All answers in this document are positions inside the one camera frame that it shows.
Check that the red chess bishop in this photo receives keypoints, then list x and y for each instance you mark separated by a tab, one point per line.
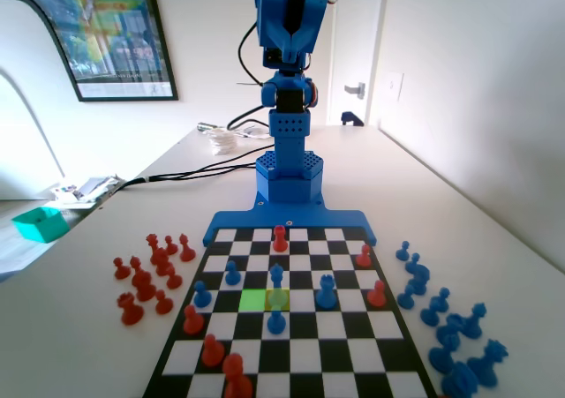
186	250

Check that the red piece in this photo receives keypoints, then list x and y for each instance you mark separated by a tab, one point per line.
278	239

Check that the red chess queen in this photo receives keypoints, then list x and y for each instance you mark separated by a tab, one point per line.
152	244

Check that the white door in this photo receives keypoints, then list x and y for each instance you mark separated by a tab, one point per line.
357	40

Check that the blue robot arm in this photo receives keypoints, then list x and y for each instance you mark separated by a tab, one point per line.
289	129

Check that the small metallic object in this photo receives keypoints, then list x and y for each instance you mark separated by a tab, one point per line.
205	126

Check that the red chess rook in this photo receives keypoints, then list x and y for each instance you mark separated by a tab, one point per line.
130	310

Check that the black and white chessboard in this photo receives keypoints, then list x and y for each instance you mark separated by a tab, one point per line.
335	349

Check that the small blue printed part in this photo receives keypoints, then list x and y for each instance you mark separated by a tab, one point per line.
351	119

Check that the white stacked objects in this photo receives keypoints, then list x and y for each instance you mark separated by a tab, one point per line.
223	142

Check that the black framed map poster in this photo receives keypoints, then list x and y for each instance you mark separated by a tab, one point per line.
115	32

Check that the teal plastic box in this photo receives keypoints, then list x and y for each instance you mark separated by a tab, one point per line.
42	225

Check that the blue chess pawn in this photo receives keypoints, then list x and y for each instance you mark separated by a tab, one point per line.
405	298
201	296
276	323
413	263
232	275
401	252

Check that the white light switch plate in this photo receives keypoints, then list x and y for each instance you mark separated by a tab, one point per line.
393	87

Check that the pile of papers and cards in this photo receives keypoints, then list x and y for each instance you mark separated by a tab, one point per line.
86	190

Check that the blue chess queen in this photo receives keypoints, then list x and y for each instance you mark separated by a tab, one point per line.
487	365

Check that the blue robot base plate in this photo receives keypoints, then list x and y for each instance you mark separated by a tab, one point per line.
247	219

